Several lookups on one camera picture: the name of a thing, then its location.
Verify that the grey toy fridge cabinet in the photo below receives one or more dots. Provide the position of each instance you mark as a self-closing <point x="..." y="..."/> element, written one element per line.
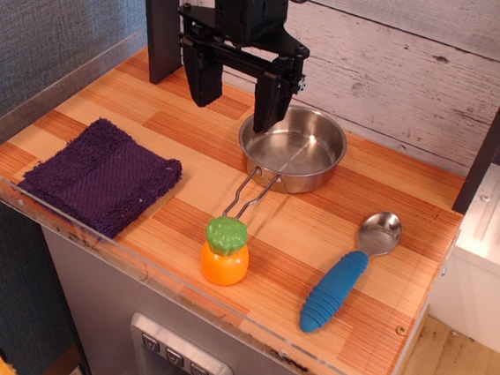
<point x="102" y="299"/>

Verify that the silver pan with wire handle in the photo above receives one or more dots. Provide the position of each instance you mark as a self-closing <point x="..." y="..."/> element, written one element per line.
<point x="298" y="154"/>

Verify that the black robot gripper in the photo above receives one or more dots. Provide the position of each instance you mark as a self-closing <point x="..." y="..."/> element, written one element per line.
<point x="216" y="36"/>

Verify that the silver dispenser button panel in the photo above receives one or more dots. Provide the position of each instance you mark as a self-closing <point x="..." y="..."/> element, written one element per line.
<point x="159" y="351"/>

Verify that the spoon with blue handle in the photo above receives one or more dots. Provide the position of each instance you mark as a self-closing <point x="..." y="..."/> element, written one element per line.
<point x="378" y="235"/>

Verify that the white toy sink unit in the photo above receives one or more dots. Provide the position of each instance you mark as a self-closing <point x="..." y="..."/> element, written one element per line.
<point x="466" y="293"/>

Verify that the clear acrylic table guard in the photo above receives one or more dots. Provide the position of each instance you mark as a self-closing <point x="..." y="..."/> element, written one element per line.
<point x="293" y="239"/>

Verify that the orange toy carrot green top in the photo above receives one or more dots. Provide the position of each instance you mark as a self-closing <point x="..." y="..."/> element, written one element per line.
<point x="225" y="254"/>

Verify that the purple cloth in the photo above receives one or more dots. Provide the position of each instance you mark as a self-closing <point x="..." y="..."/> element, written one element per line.
<point x="103" y="178"/>

